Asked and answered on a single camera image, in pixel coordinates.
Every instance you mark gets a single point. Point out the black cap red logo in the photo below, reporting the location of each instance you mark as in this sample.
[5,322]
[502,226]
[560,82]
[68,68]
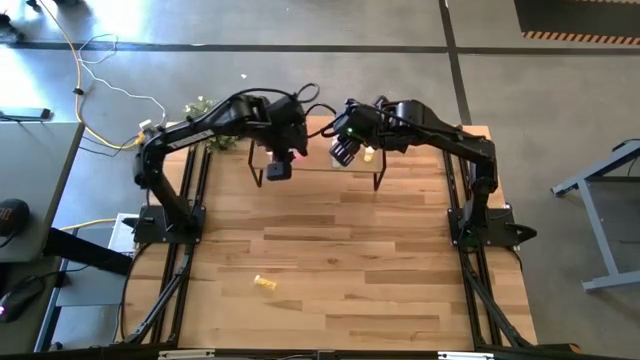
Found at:
[12,217]

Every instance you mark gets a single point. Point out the black mat hazard stripe edge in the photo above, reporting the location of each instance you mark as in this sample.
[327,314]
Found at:
[580,17]

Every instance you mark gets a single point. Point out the yellow power plug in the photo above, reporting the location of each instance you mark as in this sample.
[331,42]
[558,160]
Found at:
[143,139]

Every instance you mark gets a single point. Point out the grey desk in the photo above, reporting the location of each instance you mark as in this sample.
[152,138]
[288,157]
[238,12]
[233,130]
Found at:
[35,165]

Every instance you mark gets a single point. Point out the black computer mouse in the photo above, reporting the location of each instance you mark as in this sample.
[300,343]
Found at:
[20,298]

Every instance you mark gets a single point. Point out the silver frame bracket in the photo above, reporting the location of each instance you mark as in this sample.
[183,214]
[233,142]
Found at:
[185,355]
[465,356]

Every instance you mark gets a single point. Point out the white power adapter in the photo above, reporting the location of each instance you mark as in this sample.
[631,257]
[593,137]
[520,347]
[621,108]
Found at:
[146,124]

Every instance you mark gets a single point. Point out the white flat board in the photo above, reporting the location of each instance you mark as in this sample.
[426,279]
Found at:
[117,235]

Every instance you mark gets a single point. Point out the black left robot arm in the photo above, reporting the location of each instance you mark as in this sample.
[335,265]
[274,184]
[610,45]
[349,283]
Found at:
[210,125]

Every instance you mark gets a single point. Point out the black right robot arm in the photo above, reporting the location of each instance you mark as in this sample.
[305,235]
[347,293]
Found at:
[450,137]

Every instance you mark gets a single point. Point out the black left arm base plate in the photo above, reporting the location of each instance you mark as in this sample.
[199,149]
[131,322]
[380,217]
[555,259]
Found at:
[145,236]

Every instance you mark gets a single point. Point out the yellow pill bottle white cap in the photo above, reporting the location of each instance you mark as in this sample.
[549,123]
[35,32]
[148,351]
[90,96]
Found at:
[265,283]
[369,154]

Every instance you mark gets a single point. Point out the dark flat device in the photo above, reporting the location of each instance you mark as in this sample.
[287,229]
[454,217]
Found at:
[25,113]

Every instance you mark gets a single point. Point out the wooden shelf black metal legs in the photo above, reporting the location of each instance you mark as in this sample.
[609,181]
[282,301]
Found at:
[320,160]

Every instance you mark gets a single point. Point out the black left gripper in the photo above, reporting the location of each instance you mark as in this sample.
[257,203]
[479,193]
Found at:
[289,127]

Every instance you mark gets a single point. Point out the green potted plant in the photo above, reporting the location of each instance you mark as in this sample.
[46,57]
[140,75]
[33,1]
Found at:
[200,106]

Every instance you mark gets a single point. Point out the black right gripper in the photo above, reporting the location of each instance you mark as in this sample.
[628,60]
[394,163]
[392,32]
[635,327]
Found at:
[357,125]

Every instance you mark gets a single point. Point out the black desk foot beam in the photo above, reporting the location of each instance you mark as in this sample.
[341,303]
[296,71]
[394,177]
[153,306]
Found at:
[85,252]

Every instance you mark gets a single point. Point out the blue-grey metal frame table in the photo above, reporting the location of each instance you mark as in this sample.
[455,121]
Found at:
[598,225]

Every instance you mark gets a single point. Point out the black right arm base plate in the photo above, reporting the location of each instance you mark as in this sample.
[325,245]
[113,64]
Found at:
[500,239]

